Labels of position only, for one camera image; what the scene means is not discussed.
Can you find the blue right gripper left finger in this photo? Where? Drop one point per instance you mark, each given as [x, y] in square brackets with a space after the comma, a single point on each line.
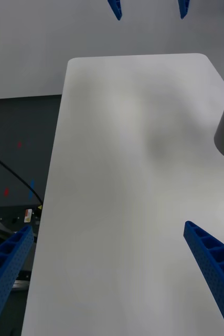
[4, 270]

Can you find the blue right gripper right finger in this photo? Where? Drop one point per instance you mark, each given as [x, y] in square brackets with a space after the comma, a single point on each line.
[216, 267]

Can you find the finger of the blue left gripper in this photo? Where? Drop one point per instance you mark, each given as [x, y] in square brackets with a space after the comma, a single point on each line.
[183, 8]
[116, 8]

